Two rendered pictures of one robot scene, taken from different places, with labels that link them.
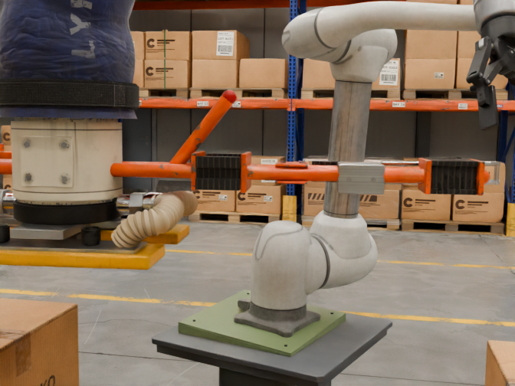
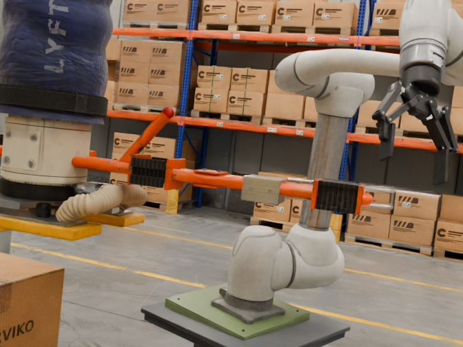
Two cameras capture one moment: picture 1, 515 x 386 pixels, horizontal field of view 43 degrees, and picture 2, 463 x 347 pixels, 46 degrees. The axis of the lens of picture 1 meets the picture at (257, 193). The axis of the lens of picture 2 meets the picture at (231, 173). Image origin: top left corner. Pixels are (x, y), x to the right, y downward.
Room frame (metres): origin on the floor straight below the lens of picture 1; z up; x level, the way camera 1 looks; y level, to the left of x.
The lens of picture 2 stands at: (0.01, -0.28, 1.32)
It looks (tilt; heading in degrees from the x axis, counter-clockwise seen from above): 4 degrees down; 11
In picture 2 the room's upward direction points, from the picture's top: 6 degrees clockwise
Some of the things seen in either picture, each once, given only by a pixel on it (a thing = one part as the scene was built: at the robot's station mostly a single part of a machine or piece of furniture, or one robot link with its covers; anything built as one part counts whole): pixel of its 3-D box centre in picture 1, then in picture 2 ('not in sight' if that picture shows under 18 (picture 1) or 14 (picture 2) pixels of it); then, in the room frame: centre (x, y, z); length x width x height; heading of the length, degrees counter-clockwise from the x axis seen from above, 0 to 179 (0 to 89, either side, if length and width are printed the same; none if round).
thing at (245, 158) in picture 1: (221, 171); (157, 171); (1.02, 0.06, 1.24); 0.10 x 0.08 x 0.06; 175
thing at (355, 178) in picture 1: (359, 178); (264, 188); (1.00, -0.16, 1.24); 0.07 x 0.07 x 0.04; 85
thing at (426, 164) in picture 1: (450, 175); (337, 195); (0.98, -0.29, 1.24); 0.08 x 0.07 x 0.05; 85
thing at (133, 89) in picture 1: (67, 96); (52, 101); (1.04, 0.30, 1.36); 0.23 x 0.23 x 0.04
